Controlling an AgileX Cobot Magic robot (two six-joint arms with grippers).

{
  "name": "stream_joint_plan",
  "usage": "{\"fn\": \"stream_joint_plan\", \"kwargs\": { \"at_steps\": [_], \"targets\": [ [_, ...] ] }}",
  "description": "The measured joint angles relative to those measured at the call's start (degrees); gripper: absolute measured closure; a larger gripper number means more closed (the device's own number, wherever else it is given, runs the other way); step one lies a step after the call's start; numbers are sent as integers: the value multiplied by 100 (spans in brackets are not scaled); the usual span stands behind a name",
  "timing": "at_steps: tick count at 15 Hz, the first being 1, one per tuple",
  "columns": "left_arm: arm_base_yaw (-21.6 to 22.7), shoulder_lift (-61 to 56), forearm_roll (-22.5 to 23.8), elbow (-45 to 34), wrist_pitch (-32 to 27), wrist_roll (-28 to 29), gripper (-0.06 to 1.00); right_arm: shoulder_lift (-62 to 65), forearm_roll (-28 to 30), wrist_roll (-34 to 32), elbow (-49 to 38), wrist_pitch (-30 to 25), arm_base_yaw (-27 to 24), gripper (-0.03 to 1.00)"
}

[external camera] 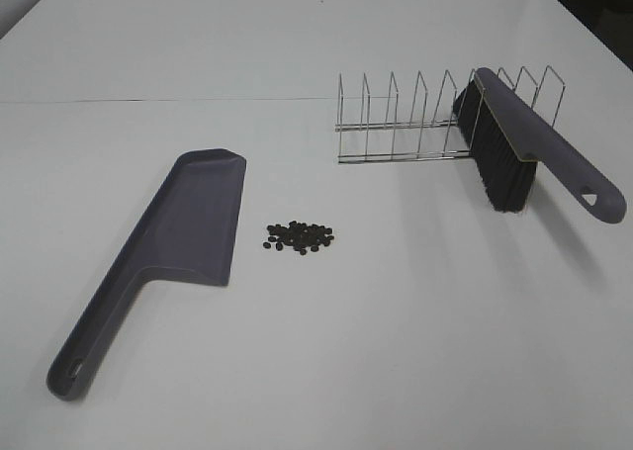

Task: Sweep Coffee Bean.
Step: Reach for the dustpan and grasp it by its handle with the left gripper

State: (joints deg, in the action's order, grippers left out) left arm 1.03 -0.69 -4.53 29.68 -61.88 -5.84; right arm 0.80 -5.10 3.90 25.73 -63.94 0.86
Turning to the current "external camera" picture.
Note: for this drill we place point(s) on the pile of coffee beans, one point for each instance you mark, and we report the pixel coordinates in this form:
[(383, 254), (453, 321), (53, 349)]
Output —
[(300, 237)]

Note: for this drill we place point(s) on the purple plastic dustpan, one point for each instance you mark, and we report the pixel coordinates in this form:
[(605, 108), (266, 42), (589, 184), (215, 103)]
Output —
[(186, 234)]

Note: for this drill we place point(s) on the purple brush black bristles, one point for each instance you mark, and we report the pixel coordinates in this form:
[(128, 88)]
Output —
[(507, 140)]

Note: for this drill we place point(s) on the chrome wire dish rack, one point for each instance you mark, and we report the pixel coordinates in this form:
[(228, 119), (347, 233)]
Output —
[(418, 124)]

